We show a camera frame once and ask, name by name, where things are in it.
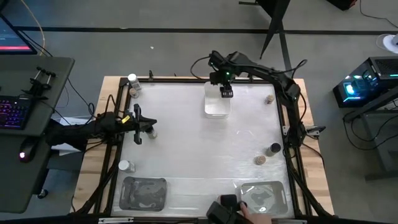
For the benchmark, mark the black frame clamp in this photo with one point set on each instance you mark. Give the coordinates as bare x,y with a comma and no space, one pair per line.
315,130

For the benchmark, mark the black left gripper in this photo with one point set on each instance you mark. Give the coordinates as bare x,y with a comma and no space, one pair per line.
137,124

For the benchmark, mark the grey side desk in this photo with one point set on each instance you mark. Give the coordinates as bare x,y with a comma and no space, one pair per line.
385,149

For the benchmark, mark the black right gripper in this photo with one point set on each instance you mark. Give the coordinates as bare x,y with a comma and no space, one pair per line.
222,79

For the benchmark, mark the person's hand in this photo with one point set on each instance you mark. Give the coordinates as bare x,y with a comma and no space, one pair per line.
253,217

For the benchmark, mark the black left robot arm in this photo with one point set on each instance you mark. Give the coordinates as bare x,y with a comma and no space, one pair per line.
93,127

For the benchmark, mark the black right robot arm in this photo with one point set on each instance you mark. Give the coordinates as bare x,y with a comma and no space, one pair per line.
267,73

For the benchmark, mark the lit computer tower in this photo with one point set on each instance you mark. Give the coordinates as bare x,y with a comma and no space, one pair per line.
382,67

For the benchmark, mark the green spice jar black lid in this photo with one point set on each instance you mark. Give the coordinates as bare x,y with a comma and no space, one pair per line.
152,133

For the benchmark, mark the black computer mouse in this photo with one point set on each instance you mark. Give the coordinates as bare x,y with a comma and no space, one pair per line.
29,149

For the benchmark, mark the black-lid spice jar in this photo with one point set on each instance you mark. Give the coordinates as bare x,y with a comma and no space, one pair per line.
275,147

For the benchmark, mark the black desk caster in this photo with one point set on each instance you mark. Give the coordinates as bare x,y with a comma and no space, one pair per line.
42,194

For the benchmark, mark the small brown-lid spice jar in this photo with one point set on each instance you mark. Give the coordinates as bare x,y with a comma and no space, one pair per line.
269,99
134,92

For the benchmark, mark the white plastic bin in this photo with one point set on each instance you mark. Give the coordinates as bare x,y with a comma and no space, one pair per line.
216,109

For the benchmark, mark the backlit keyboard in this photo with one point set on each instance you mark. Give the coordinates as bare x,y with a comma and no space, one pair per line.
12,113

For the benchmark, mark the white fan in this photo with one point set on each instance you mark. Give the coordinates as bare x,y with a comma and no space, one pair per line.
388,42

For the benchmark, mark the white-lid spice jar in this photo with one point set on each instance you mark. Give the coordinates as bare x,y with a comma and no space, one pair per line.
124,165

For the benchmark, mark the computer monitor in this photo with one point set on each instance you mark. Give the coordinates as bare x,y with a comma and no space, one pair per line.
12,37

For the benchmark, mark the clear grey plastic tray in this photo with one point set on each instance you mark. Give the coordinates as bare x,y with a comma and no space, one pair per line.
264,189

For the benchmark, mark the black clamp stand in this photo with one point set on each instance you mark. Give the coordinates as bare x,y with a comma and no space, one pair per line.
38,84

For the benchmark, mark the white paper sheet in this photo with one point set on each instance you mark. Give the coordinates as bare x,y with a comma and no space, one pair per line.
65,149

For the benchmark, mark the black table frame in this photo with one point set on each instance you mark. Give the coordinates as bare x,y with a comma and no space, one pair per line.
174,79

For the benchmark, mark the tall white-capped spice jar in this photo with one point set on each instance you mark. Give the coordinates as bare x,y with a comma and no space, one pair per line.
133,78

